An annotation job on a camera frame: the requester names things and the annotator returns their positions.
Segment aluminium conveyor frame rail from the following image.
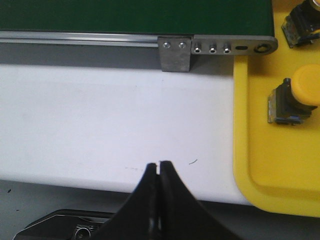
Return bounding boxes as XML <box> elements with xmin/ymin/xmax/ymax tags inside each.
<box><xmin>0</xmin><ymin>31</ymin><xmax>278</xmax><ymax>72</ymax></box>

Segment yellow mushroom button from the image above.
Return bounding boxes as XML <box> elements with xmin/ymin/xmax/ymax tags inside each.
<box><xmin>281</xmin><ymin>0</ymin><xmax>320</xmax><ymax>49</ymax></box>
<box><xmin>267</xmin><ymin>64</ymin><xmax>320</xmax><ymax>125</ymax></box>

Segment black device below table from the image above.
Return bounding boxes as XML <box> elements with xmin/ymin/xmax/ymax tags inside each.
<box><xmin>13</xmin><ymin>209</ymin><xmax>114</xmax><ymax>240</ymax></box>

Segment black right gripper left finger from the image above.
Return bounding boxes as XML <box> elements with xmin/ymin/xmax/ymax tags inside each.
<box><xmin>94</xmin><ymin>163</ymin><xmax>160</xmax><ymax>240</ymax></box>

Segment yellow plastic tray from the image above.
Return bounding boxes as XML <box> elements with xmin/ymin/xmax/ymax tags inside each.
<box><xmin>233</xmin><ymin>0</ymin><xmax>320</xmax><ymax>217</ymax></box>

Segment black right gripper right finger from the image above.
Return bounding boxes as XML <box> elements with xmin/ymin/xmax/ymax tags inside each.
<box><xmin>159</xmin><ymin>160</ymin><xmax>240</xmax><ymax>240</ymax></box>

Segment green conveyor belt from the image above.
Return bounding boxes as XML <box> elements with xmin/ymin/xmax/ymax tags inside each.
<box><xmin>0</xmin><ymin>0</ymin><xmax>274</xmax><ymax>36</ymax></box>

